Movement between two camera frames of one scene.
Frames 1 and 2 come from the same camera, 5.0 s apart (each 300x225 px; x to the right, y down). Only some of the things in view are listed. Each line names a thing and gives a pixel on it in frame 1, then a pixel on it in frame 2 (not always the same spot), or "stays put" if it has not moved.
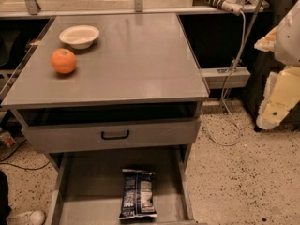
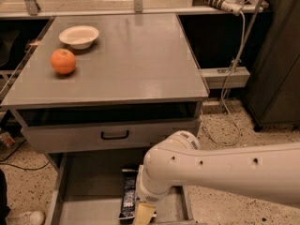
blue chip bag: x=137 y=194 stays put
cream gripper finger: x=282 y=93 → x=144 y=214
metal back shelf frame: x=29 y=0 stays put
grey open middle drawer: x=86 y=187 stays put
